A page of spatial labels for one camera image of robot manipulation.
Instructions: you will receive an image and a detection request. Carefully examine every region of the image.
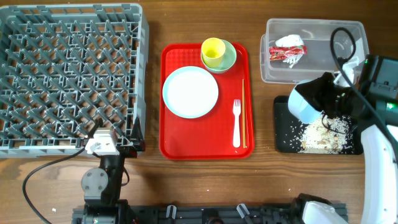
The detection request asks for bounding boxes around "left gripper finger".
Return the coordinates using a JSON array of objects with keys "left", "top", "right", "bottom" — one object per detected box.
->
[
  {"left": 130, "top": 116, "right": 144, "bottom": 144},
  {"left": 88, "top": 118, "right": 103, "bottom": 137}
]

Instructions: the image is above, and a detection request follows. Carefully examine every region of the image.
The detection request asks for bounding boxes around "small light blue bowl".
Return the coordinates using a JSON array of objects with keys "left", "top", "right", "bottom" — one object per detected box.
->
[{"left": 288, "top": 80, "right": 322, "bottom": 124}]

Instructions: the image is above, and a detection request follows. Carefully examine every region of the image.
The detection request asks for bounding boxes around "leftover rice with scraps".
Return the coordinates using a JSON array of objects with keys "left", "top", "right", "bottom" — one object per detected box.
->
[{"left": 282, "top": 113, "right": 354, "bottom": 154}]

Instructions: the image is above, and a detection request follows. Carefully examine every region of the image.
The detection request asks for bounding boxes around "red snack wrapper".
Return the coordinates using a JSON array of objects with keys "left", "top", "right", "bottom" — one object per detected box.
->
[{"left": 269, "top": 45, "right": 307, "bottom": 61}]

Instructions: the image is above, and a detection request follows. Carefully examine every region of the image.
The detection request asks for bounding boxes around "white napkin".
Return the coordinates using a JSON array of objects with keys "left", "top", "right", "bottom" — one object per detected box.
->
[{"left": 275, "top": 34, "right": 304, "bottom": 68}]

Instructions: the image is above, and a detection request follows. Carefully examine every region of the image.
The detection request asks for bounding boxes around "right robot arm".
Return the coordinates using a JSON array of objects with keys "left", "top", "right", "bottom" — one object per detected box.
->
[{"left": 288, "top": 55, "right": 397, "bottom": 223}]

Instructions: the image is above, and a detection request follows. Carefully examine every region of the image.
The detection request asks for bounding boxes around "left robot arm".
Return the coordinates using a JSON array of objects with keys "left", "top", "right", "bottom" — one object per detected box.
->
[{"left": 75, "top": 118, "right": 145, "bottom": 224}]

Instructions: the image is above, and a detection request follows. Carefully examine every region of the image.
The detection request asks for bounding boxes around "grey dishwasher rack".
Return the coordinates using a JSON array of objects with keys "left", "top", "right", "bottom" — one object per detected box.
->
[{"left": 1, "top": 3, "right": 149, "bottom": 159}]

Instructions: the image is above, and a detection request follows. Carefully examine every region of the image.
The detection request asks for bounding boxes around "black plastic tray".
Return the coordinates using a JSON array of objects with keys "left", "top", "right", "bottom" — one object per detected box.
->
[{"left": 274, "top": 96, "right": 363, "bottom": 155}]

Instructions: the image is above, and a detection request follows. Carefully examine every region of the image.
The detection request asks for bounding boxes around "clear plastic bin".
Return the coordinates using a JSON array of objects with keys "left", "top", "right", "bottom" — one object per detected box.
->
[{"left": 259, "top": 18, "right": 369, "bottom": 84}]

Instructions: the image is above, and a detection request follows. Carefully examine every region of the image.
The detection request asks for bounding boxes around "large light blue plate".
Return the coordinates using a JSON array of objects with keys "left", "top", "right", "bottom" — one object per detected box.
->
[{"left": 162, "top": 66, "right": 219, "bottom": 119}]

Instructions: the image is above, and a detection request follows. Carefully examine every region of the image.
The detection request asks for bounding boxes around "red plastic tray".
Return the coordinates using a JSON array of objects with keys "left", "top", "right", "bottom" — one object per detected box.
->
[{"left": 159, "top": 43, "right": 254, "bottom": 160}]

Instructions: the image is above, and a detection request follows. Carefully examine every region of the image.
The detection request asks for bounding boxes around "wooden chopstick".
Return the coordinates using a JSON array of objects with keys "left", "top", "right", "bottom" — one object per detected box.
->
[{"left": 242, "top": 79, "right": 247, "bottom": 149}]

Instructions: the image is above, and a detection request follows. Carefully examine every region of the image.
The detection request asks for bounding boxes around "white plastic fork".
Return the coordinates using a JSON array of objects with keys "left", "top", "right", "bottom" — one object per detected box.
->
[{"left": 233, "top": 100, "right": 241, "bottom": 148}]

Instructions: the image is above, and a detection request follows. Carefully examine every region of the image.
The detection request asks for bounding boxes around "light green bowl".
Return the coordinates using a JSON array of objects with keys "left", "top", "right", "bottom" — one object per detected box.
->
[{"left": 201, "top": 39, "right": 237, "bottom": 74}]

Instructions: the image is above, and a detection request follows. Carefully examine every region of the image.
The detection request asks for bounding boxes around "yellow plastic cup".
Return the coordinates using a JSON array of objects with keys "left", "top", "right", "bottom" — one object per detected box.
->
[{"left": 201, "top": 37, "right": 226, "bottom": 68}]

